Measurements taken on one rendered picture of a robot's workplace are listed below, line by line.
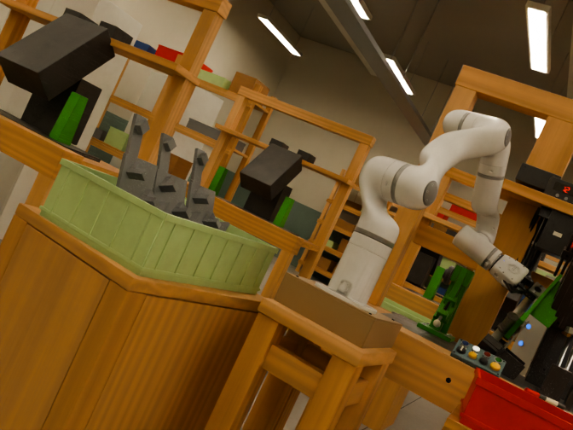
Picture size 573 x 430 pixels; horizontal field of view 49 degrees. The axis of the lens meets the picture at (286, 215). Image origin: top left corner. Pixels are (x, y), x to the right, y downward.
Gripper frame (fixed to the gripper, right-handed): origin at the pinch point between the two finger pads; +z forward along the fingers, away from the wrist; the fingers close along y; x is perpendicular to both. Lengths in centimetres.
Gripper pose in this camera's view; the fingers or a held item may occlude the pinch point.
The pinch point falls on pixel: (533, 292)
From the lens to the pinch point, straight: 231.5
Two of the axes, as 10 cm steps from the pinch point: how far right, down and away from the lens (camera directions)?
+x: -1.9, 6.5, 7.3
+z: 7.0, 6.2, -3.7
